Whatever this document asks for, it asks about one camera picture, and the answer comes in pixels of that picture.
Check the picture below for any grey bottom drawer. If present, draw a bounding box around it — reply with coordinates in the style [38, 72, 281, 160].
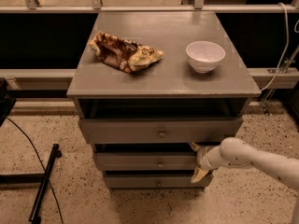
[104, 174, 213, 189]

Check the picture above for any grey wooden drawer cabinet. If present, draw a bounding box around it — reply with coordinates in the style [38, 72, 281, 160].
[67, 11, 260, 176]

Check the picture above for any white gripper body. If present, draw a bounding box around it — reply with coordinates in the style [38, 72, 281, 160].
[197, 146, 220, 170]

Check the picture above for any black floor cable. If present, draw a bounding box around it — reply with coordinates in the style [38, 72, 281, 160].
[6, 117, 64, 224]

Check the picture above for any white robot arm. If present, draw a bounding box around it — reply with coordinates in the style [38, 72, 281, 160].
[190, 137, 299, 192]

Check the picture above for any grey drawer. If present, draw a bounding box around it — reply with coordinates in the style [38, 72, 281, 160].
[78, 118, 243, 144]
[93, 152, 199, 171]
[104, 174, 213, 189]

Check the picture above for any white ceramic bowl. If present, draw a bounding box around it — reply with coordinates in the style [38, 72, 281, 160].
[185, 41, 226, 73]

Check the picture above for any white hanging cable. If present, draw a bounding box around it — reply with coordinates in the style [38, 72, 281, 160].
[260, 2, 291, 92]

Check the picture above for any metal railing frame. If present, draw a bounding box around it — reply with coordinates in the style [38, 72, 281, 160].
[0, 0, 299, 91]

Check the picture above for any black metal stand base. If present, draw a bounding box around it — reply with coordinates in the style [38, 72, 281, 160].
[0, 144, 62, 224]

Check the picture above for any grey top drawer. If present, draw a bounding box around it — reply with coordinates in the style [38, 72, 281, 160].
[78, 118, 243, 144]

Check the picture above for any crumpled brown chip bag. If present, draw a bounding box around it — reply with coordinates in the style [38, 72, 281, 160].
[88, 31, 164, 74]

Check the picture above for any black box at left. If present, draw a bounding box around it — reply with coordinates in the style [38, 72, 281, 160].
[0, 78, 16, 127]

